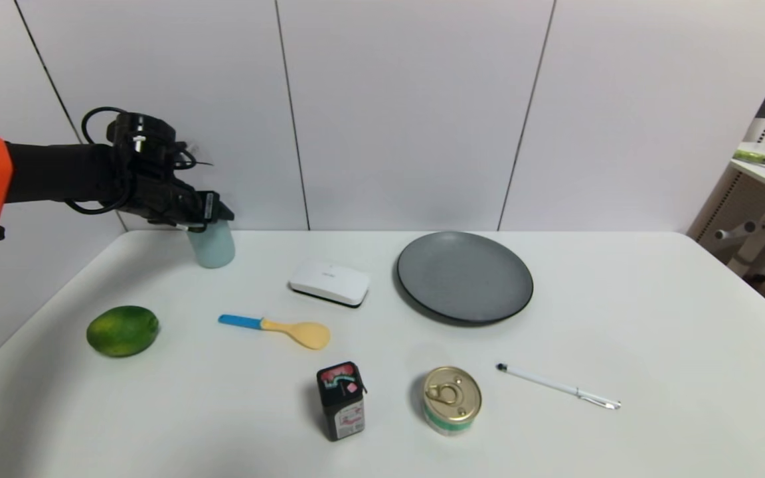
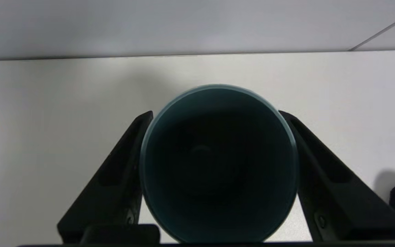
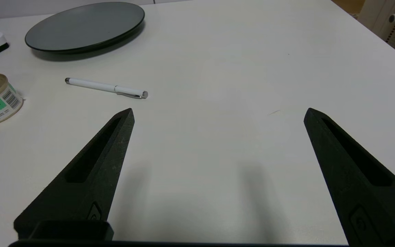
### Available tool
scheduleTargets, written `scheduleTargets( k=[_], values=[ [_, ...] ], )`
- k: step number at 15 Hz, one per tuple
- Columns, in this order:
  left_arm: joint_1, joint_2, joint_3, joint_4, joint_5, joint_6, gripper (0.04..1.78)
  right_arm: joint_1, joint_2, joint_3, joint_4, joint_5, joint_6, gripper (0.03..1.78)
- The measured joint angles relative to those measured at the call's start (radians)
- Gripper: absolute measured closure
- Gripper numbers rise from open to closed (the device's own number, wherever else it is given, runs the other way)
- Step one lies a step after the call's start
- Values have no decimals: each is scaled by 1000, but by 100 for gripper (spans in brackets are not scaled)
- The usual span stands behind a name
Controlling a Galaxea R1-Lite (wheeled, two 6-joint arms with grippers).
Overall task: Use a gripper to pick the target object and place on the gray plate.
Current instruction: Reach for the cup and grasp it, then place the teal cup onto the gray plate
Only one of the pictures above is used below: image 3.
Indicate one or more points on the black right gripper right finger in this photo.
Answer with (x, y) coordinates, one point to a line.
(348, 185)

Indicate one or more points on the white pen silver clip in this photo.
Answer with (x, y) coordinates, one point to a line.
(96, 85)

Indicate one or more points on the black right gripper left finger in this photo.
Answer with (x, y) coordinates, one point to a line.
(98, 171)

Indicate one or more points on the gray round plate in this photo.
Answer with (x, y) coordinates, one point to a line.
(84, 26)

